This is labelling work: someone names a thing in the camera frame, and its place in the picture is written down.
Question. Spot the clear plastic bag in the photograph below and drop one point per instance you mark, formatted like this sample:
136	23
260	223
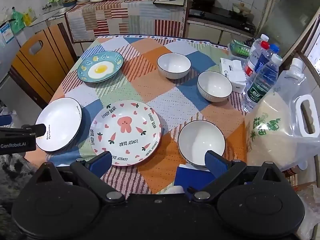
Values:
308	205

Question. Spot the red cap water bottle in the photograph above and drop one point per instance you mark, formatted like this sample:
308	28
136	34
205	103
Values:
248	71

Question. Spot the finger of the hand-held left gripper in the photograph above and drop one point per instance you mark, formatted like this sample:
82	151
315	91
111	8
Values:
5	120
38	130

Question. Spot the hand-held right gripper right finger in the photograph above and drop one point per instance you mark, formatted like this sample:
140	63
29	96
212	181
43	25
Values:
215	162

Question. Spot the white tissue pack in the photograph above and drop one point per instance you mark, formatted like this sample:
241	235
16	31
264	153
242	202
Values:
233	73

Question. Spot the dark fuzzy cloth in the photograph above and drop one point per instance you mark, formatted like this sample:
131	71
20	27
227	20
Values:
12	180

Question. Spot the cream pot with lid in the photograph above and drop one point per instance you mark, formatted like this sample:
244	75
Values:
241	8

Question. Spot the blue box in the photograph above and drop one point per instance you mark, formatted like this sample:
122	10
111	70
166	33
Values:
191	178

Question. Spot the green label water bottle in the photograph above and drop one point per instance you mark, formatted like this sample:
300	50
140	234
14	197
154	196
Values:
260	87

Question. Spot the striped patchwork cabinet cloth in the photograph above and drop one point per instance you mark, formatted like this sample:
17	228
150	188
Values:
120	17

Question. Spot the black gas stove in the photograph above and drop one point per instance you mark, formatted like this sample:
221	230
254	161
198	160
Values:
222	17

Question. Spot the blue basin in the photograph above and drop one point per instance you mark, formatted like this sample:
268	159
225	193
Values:
69	3

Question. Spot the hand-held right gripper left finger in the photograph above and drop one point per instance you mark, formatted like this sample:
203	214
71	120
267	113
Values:
101	162

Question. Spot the kitchen knife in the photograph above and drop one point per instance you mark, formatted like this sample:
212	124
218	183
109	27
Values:
167	0

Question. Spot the grey appliance with blue label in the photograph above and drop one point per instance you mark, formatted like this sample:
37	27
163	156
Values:
6	55

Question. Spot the green plastic basket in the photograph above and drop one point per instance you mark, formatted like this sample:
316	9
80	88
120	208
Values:
237	50

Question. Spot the white cap clear water bottle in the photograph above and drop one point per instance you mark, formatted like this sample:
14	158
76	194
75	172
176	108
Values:
255	48

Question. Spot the blue fried egg plate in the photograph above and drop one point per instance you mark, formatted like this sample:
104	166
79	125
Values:
100	68

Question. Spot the white bowl with dark rim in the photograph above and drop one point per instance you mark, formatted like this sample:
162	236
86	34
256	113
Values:
173	63
197	137
214	85

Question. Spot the pink rabbit print plate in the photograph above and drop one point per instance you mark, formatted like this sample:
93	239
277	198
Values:
125	127

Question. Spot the blue cap water bottle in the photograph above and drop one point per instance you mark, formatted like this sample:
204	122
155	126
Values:
261	61

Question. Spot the cream kitchen cabinet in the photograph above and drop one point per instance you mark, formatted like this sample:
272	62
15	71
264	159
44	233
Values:
205	31

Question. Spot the white plate with black rim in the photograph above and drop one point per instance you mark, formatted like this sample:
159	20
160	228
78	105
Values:
61	121

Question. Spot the wooden chair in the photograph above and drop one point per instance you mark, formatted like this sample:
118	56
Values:
37	65

